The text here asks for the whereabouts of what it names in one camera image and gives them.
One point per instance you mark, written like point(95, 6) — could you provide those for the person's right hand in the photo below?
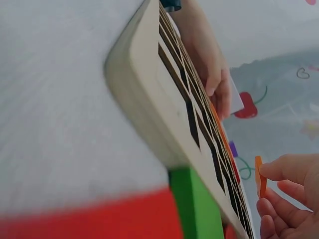
point(299, 224)

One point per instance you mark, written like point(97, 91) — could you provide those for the purple puzzle piece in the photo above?
point(233, 149)

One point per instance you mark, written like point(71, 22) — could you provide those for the orange puzzle piece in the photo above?
point(261, 179)
point(219, 122)

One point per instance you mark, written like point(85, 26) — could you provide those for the person's left hand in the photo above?
point(202, 49)

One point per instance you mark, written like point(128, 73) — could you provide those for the red puzzle piece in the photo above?
point(236, 171)

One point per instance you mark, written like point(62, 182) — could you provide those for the red block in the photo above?
point(87, 216)

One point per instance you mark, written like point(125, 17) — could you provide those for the green block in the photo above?
point(197, 206)

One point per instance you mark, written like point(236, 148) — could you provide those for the wooden puzzle board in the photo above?
point(149, 99)

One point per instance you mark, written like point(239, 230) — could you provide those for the black wrist band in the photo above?
point(172, 5)

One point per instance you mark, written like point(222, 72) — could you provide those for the white card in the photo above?
point(238, 99)

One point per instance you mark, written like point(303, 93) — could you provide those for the person's left fingers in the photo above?
point(219, 92)

